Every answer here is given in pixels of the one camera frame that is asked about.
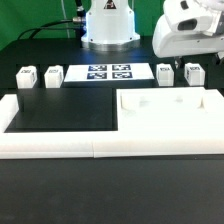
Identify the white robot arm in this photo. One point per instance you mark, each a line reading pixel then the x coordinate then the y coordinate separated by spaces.
pixel 186 27

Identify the white U-shaped obstacle fence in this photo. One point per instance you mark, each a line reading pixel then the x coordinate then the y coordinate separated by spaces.
pixel 82 122

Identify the white sheet with AprilTags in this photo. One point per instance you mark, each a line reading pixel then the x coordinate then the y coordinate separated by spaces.
pixel 109 72

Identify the white square table top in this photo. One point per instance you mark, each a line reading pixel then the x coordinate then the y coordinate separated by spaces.
pixel 169 109

